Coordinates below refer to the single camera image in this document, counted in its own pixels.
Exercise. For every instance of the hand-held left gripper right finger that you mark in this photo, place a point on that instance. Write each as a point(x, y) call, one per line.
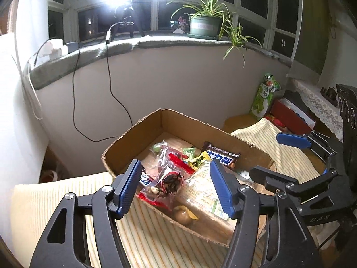
point(223, 189)

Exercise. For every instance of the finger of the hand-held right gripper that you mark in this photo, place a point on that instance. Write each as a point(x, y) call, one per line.
point(292, 140)
point(270, 180)

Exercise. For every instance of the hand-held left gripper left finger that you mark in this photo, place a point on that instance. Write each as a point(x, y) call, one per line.
point(129, 187)

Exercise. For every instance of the brown chocolate bar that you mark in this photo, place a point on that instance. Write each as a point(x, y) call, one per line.
point(145, 180)
point(223, 159)

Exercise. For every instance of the clear bread pack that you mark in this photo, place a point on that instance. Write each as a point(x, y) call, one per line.
point(203, 195)

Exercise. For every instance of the yellow snack packet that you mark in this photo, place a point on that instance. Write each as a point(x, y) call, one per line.
point(199, 162)

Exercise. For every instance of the red dark snack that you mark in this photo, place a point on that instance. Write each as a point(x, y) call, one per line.
point(170, 184)

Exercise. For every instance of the round brown candy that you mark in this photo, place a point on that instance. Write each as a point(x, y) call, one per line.
point(182, 216)

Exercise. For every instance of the small pale green candy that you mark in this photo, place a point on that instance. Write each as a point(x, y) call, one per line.
point(157, 147)

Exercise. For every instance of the small green packet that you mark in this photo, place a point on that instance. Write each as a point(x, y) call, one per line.
point(189, 153)

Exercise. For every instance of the cardboard box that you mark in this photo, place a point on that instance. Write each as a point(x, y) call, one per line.
point(178, 122)

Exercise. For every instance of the person's right hand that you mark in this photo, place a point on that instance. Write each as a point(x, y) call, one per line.
point(323, 234)

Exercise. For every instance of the red box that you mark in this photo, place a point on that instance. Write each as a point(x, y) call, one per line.
point(290, 115)

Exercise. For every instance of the red snack packet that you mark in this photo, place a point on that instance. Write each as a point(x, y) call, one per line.
point(276, 121)

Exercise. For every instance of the white lace cloth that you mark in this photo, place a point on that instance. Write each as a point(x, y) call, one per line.
point(318, 100)

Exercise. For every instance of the green snack bag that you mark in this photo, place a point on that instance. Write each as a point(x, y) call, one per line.
point(263, 100)

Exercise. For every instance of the small dark ornament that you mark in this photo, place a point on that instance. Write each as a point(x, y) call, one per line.
point(329, 92)

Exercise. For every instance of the grey window sill mat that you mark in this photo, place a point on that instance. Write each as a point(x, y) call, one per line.
point(69, 64)

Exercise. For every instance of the white cabinet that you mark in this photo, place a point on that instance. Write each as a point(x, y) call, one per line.
point(16, 103)

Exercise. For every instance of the potted spider plant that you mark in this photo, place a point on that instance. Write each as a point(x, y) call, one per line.
point(203, 23)

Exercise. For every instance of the dark blue box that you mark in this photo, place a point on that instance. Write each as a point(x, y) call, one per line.
point(73, 47)

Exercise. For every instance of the white power strip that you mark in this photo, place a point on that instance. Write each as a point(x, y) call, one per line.
point(53, 50)

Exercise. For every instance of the small figurine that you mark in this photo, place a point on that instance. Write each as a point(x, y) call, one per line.
point(180, 25)

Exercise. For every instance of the black tripod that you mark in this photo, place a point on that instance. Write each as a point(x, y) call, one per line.
point(131, 16)

